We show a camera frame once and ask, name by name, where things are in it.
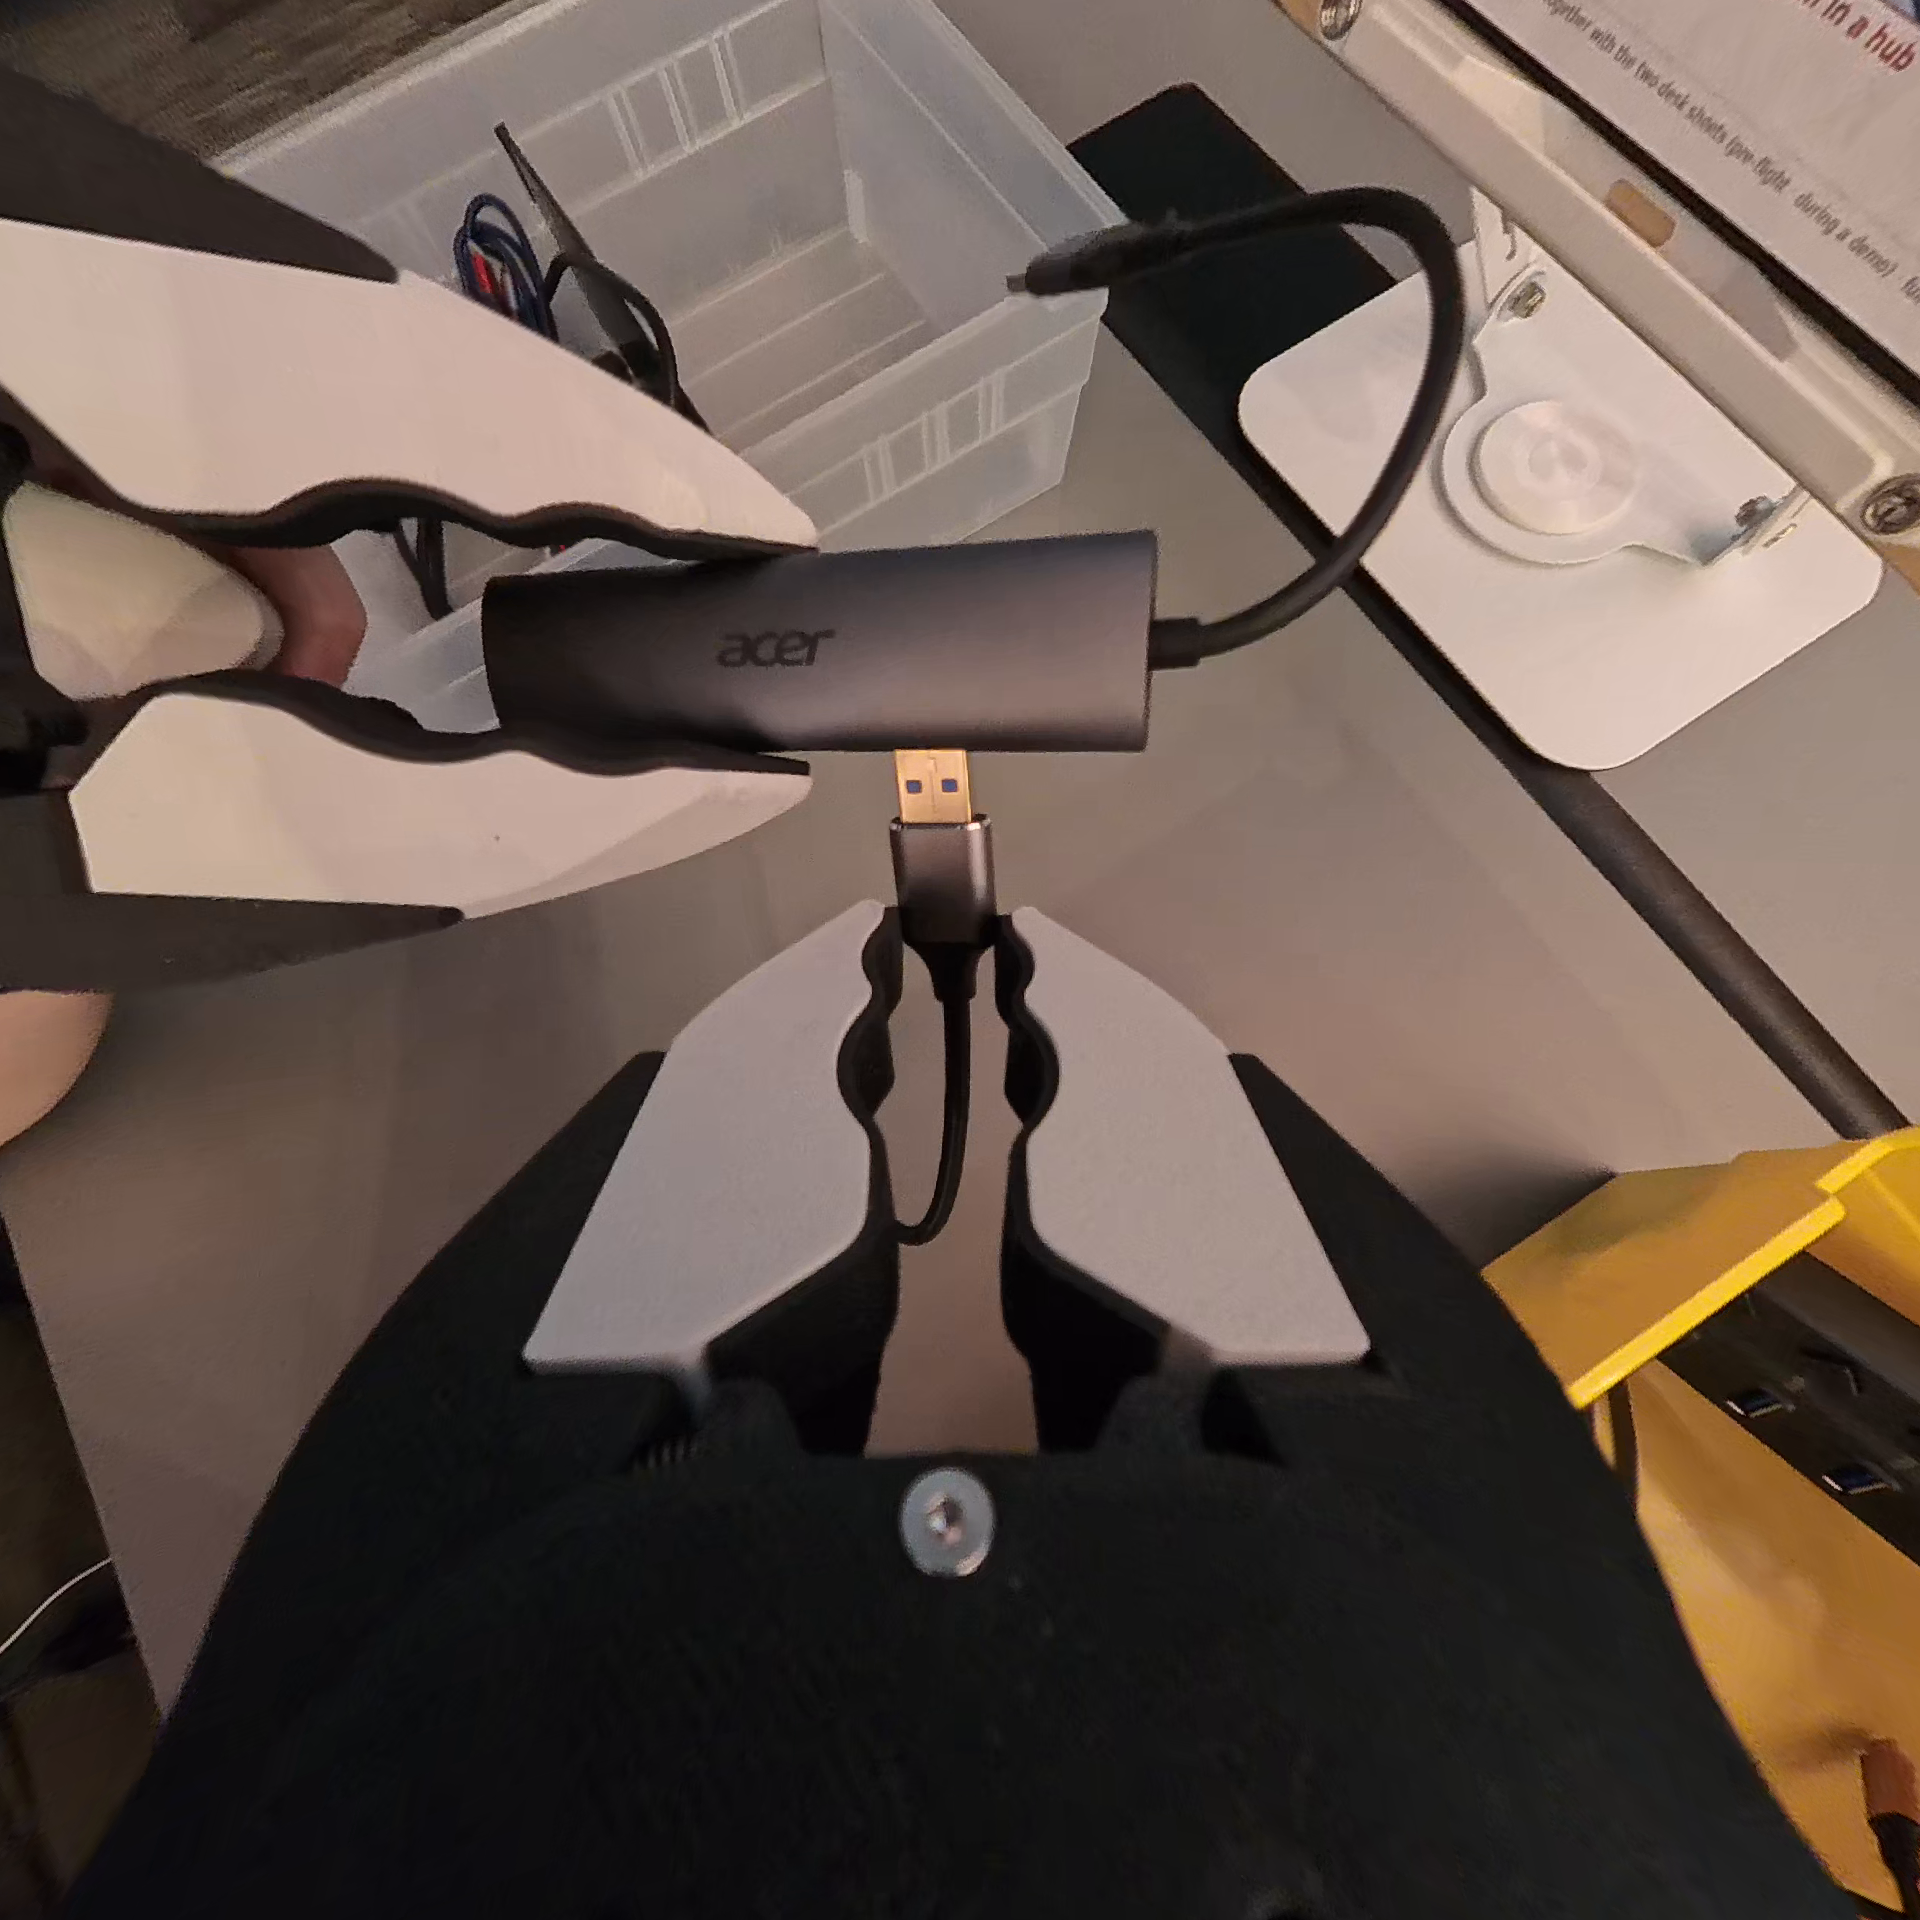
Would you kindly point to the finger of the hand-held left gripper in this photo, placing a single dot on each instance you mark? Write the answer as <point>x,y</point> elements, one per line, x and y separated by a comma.
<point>375,824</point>
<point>375,405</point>

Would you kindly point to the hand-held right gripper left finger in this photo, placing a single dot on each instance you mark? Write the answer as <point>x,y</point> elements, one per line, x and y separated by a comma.
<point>705,1199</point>

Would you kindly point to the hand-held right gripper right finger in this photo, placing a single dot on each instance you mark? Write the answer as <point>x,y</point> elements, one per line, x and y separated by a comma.
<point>1186,1199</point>

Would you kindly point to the yellow plastic bin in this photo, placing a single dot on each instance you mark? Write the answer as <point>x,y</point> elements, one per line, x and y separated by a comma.
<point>1680,1245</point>

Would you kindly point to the clear plastic bin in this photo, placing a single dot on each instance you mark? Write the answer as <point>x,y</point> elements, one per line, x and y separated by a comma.
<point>901,226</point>

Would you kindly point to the black multi-port usb hub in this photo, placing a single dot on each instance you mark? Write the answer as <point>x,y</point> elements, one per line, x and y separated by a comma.
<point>1801,1350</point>

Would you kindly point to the grey hub black lead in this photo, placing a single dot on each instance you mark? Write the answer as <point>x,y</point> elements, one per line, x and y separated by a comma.
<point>1081,264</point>

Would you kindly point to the person's left hand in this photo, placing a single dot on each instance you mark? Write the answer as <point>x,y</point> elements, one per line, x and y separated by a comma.
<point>310,615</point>

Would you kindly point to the white metal document stand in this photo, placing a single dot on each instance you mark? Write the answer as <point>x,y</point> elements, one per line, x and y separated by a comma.
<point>1575,660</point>

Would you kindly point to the black desk mat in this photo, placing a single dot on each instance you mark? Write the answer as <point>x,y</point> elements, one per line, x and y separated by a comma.
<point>1199,165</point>

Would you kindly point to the printed instruction sheet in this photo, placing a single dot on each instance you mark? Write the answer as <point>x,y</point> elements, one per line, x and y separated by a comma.
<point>1726,89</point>

